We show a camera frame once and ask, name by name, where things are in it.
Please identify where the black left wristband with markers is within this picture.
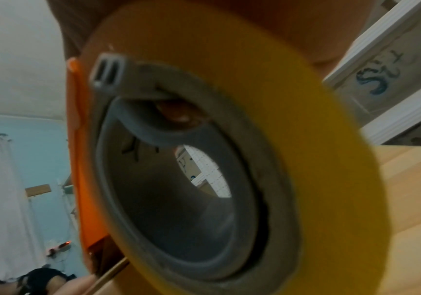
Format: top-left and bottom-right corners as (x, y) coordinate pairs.
(0, 267), (77, 295)

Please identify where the orange tape dispenser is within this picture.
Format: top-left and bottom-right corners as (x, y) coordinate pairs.
(66, 51), (269, 285)

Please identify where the yellow tape roll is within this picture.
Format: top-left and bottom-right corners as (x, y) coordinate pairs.
(81, 0), (393, 295)

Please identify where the small tan cardboard scrap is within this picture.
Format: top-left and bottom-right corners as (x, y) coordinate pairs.
(25, 185), (53, 199)

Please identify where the small device with red light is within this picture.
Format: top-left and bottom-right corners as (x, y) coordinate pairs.
(47, 240), (74, 258)

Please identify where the person's left hand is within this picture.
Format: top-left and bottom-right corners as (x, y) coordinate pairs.
(53, 275), (104, 295)

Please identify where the person's right hand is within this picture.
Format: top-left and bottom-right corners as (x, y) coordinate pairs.
(46, 0), (379, 70)

